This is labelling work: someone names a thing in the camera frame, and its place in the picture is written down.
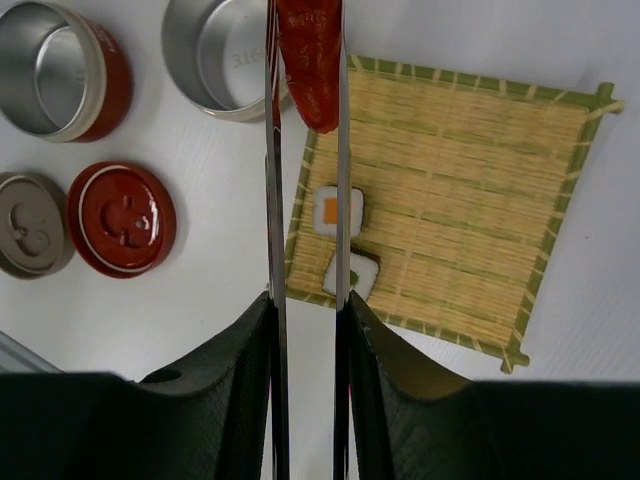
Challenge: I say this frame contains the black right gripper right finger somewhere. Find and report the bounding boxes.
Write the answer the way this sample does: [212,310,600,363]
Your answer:
[348,294,639,479]

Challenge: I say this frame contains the red food piece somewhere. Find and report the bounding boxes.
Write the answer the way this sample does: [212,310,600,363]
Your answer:
[277,0,343,134]

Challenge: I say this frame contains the beige steel container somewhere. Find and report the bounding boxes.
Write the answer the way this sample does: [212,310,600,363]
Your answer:
[161,0,267,123]

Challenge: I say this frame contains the steel tongs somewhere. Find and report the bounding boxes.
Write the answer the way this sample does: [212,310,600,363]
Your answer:
[264,1,351,479]

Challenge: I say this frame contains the orange sushi roll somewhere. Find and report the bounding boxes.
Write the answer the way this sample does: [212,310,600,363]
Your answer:
[312,185,365,237]

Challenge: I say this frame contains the red steel container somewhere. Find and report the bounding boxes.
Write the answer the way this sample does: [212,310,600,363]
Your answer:
[1,1,133,143]

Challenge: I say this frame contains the bamboo mat tray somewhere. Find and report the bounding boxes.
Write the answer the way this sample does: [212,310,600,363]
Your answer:
[284,53,626,375]

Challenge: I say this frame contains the red round lid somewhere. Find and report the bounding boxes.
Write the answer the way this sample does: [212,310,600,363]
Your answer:
[66,161,177,279]

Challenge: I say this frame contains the beige round lid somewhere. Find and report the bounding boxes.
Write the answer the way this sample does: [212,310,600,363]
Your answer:
[1,171,74,280]

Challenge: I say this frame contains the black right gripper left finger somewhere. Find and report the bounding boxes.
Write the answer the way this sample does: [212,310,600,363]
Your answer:
[1,295,272,479]

